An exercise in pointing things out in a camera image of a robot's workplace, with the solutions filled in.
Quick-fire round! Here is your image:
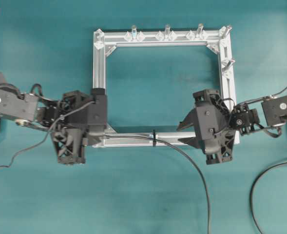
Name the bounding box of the aluminium extrusion rectangular frame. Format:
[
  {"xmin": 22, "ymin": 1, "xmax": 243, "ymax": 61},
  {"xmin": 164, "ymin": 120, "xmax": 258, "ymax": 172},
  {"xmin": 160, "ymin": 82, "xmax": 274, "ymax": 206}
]
[{"xmin": 93, "ymin": 26, "xmax": 236, "ymax": 148}]

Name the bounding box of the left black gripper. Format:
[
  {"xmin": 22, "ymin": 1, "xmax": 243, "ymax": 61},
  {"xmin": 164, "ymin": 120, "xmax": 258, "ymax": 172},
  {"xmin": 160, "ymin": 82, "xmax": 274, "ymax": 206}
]
[{"xmin": 51, "ymin": 91, "xmax": 91, "ymax": 165}]

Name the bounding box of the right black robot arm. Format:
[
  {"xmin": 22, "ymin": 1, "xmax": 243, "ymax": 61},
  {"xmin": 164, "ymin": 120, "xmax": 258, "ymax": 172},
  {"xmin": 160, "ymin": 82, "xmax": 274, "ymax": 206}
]
[{"xmin": 177, "ymin": 89, "xmax": 287, "ymax": 164}]

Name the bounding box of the left wrist camera housing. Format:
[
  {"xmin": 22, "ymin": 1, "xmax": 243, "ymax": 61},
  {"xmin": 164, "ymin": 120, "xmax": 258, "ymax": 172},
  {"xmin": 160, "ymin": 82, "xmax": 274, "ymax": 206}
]
[{"xmin": 64, "ymin": 88, "xmax": 107, "ymax": 146}]

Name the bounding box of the right grey arm cable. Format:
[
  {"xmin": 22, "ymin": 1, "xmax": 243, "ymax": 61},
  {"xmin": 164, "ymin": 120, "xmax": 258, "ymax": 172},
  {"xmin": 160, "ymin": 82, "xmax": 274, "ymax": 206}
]
[{"xmin": 235, "ymin": 81, "xmax": 287, "ymax": 107}]

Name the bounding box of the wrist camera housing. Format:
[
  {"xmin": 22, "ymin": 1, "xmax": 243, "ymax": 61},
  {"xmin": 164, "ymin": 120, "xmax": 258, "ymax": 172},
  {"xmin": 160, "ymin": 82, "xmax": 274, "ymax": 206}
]
[
  {"xmin": 194, "ymin": 101, "xmax": 228, "ymax": 155},
  {"xmin": 64, "ymin": 88, "xmax": 107, "ymax": 146}
]

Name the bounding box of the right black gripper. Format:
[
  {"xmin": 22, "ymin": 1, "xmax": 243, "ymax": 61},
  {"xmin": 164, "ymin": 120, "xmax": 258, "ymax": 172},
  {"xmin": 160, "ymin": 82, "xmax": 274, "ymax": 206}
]
[{"xmin": 176, "ymin": 89, "xmax": 235, "ymax": 165}]

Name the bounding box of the left grey camera cable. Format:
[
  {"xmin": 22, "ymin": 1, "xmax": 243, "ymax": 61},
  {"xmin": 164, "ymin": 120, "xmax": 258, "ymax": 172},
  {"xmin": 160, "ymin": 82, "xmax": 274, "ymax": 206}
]
[{"xmin": 0, "ymin": 99, "xmax": 96, "ymax": 171}]

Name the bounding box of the clear post corner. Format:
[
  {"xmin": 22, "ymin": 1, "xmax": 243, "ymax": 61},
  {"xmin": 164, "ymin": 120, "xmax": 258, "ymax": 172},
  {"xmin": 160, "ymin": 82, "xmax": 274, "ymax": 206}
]
[{"xmin": 222, "ymin": 25, "xmax": 232, "ymax": 39}]

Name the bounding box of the clear post right side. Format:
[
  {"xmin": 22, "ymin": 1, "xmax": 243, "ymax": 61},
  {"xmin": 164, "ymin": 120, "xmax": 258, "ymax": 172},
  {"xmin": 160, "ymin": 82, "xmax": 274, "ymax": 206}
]
[{"xmin": 222, "ymin": 58, "xmax": 235, "ymax": 72}]

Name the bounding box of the right wrist camera housing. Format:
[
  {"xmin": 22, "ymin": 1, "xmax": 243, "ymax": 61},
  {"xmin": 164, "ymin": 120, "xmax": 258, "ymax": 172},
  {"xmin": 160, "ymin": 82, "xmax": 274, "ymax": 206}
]
[{"xmin": 194, "ymin": 101, "xmax": 228, "ymax": 155}]

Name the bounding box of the clear post with blue band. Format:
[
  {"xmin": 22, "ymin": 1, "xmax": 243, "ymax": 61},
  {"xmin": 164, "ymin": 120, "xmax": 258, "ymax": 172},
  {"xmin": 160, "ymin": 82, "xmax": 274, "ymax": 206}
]
[{"xmin": 131, "ymin": 25, "xmax": 137, "ymax": 41}]

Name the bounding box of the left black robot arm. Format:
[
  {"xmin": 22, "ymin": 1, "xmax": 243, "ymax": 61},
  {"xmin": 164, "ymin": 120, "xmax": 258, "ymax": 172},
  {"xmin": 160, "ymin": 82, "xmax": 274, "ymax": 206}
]
[{"xmin": 0, "ymin": 72, "xmax": 100, "ymax": 165}]

